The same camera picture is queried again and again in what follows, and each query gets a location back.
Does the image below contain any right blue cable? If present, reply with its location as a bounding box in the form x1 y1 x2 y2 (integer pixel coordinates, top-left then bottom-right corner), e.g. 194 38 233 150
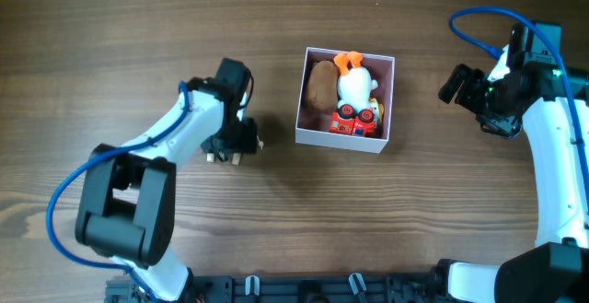
448 6 589 203

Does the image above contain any brown plush bear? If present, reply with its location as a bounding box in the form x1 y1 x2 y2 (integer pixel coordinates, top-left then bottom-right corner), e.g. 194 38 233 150
303 60 339 113

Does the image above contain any left blue cable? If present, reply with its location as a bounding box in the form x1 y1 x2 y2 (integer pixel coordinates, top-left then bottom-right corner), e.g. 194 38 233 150
45 79 192 303

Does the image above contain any blue cable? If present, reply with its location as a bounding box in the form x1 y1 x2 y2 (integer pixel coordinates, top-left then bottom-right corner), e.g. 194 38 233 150
448 6 589 203
45 79 192 303

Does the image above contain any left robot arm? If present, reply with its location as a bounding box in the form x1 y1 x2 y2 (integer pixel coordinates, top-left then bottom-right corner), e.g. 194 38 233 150
75 58 259 302

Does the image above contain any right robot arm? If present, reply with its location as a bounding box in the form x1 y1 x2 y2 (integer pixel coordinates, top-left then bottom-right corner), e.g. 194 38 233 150
438 22 588 302

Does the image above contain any red toy fire truck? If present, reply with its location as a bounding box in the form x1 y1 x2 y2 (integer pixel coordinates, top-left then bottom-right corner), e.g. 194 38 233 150
329 104 377 137

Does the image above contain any white wooden rattle drum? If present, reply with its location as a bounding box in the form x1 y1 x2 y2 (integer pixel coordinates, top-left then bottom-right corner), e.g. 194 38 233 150
231 140 264 166

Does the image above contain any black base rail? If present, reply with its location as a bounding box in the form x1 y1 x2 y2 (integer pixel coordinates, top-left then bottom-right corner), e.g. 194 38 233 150
104 273 461 303

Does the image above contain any white plush chicken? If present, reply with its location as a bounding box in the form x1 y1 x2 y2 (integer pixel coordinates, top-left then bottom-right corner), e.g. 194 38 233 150
333 51 384 124

